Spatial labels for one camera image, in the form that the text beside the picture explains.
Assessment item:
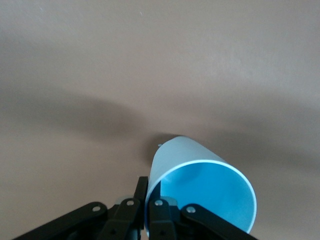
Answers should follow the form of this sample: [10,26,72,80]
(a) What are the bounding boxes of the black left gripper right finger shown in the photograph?
[147,183,261,240]

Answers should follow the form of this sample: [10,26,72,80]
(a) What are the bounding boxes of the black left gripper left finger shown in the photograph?
[11,176,149,240]

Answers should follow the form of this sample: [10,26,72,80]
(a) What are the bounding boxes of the light blue plastic cup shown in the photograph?
[144,135,258,235]

